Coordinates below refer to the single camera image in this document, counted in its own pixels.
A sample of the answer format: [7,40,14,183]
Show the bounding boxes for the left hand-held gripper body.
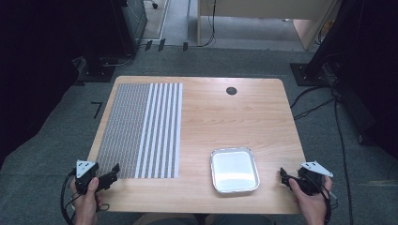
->
[74,159,101,195]

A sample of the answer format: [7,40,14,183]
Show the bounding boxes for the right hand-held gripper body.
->
[296,160,334,197]

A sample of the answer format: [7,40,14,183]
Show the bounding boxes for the person's left hand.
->
[69,176,105,225]

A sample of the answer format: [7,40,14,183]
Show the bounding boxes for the person's right hand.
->
[287,175,334,225]

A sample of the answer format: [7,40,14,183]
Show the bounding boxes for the grey white striped placemat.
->
[95,82,184,180]

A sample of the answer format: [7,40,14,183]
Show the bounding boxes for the silver metal tray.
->
[209,146,261,195]

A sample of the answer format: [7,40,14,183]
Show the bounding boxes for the black stand base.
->
[76,55,117,84]
[289,62,333,87]

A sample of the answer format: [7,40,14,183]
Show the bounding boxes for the black curtain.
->
[308,0,398,160]
[0,0,139,170]

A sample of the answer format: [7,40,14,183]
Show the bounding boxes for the dark cabinet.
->
[121,0,148,49]

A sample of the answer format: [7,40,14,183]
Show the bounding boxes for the light wooden desk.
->
[196,0,343,52]

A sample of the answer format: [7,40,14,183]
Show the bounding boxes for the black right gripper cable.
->
[300,172,340,225]

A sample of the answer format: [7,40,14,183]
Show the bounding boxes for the long black floor cable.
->
[333,90,355,225]

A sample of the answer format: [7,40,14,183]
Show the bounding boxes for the black hanging desk cable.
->
[198,0,218,49]

